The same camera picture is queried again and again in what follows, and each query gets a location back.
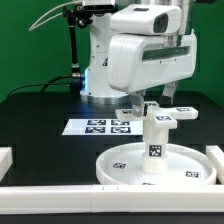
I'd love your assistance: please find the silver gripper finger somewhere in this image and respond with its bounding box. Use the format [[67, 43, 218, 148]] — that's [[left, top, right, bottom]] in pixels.
[[130, 90, 146, 117], [159, 81, 177, 108]]

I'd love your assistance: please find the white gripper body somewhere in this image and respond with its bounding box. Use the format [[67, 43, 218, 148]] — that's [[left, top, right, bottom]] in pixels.
[[107, 33, 197, 93]]

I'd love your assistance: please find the white cross-shaped table base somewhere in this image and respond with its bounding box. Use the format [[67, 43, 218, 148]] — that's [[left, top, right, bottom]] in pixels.
[[115, 101, 198, 129]]

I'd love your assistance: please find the white round table top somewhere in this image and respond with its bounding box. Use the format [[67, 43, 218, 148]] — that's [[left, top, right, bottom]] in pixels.
[[96, 142, 217, 186]]

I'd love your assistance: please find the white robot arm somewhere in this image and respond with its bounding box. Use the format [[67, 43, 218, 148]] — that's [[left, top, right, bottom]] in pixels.
[[82, 0, 197, 116]]

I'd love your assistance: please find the white marker tag sheet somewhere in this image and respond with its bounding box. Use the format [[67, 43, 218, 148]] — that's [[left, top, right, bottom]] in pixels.
[[63, 119, 143, 136]]

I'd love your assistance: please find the white right fence block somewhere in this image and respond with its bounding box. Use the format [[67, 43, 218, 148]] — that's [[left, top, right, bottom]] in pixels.
[[206, 145, 224, 185]]

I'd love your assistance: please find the white fence block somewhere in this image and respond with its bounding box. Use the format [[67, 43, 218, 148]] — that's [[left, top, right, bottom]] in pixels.
[[0, 147, 13, 181], [206, 145, 224, 185]]

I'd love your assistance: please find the white front fence bar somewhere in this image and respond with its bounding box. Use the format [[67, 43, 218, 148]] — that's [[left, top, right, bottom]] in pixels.
[[0, 185, 224, 214]]

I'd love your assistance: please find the white left fence block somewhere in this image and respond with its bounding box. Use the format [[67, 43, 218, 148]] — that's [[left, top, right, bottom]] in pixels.
[[0, 147, 13, 181]]

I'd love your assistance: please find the black cable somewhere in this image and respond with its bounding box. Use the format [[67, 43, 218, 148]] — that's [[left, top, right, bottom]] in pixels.
[[6, 73, 85, 98]]

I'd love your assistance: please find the white cable pair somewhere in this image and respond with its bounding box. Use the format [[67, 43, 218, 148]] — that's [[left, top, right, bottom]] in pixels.
[[28, 0, 84, 32]]

